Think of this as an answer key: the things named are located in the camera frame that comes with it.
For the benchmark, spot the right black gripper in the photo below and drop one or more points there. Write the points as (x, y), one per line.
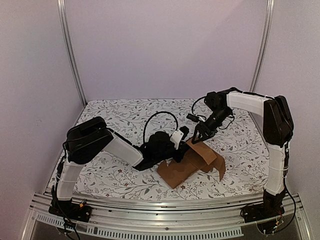
(203, 128)

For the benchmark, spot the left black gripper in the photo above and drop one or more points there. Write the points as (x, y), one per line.
(181, 153)

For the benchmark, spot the brown cardboard box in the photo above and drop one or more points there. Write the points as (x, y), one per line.
(199, 156)

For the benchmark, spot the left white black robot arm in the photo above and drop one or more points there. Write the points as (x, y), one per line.
(86, 140)

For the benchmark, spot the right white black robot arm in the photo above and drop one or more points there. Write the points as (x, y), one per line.
(278, 130)

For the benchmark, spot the floral patterned table mat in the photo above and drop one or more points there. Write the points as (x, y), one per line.
(239, 141)

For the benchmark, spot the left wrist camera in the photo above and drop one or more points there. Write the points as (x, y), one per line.
(179, 135)

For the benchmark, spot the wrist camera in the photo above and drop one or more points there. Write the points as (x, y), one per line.
(196, 118)
(179, 135)

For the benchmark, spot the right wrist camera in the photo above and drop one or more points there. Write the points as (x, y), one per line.
(196, 118)

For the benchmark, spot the front aluminium rail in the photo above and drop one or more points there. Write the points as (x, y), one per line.
(205, 219)

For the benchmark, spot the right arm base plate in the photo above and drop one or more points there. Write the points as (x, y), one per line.
(256, 212)

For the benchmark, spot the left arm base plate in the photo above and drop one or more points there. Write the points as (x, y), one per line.
(73, 211)

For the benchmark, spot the right aluminium frame post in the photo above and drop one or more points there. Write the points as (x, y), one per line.
(263, 44)

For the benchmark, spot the aluminium frame post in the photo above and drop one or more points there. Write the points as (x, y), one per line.
(263, 44)
(61, 6)

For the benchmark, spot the left aluminium frame post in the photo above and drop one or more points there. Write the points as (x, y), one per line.
(61, 6)

